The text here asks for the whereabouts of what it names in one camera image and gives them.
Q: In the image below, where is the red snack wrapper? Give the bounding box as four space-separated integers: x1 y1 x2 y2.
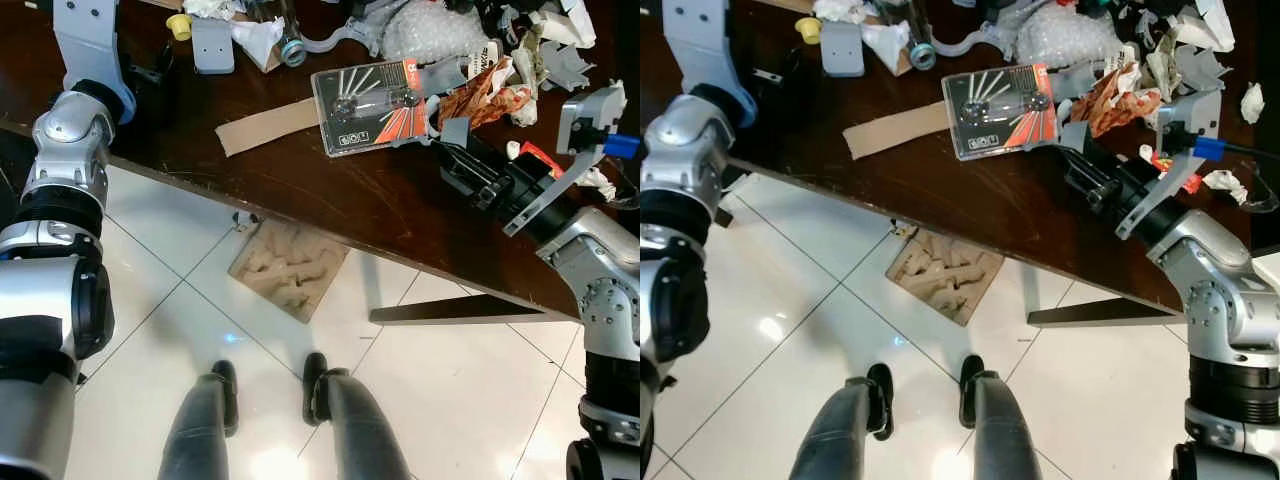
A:
513 140 568 183
1148 148 1201 197

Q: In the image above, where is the brown red crumpled wrapper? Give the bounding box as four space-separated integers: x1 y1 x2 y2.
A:
437 58 538 129
1070 62 1166 139

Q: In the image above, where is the clear bit set case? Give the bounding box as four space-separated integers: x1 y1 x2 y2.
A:
310 60 433 159
942 64 1061 163

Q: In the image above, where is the clear bubble wrap bundle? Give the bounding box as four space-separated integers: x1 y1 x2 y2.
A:
1012 3 1113 69
380 3 483 67

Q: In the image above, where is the brown cardboard strip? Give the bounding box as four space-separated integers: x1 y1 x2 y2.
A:
215 97 323 158
843 100 953 161

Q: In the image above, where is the grey printed plastic part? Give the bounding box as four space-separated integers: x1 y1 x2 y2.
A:
538 38 598 93
1170 45 1236 96

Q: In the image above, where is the dark table foot bar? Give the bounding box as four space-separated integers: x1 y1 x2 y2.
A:
1027 296 1179 328
369 294 583 327

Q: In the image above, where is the clear bottle with blue end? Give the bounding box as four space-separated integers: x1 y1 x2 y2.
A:
895 0 939 72
270 0 309 69

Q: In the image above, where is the grey curved plastic piece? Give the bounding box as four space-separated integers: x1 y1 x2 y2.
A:
935 25 1021 59
300 22 389 56

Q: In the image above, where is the moulded pulp packaging tray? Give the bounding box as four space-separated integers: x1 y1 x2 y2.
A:
228 218 352 325
885 228 1005 328

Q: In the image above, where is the white crumpled paper sheet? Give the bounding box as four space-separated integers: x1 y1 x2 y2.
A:
1165 0 1241 53
528 0 598 49

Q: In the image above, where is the grey plastic bracket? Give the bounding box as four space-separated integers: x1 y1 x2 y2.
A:
820 20 867 79
190 15 237 76

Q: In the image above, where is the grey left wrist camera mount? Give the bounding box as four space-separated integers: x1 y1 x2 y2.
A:
52 0 138 126
662 0 759 128

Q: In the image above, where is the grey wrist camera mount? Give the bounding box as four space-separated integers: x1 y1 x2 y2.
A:
52 0 138 126
662 0 759 128
1115 88 1226 241
500 82 631 238

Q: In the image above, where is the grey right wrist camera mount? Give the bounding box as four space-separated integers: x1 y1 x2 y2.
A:
500 82 631 238
1115 88 1226 241

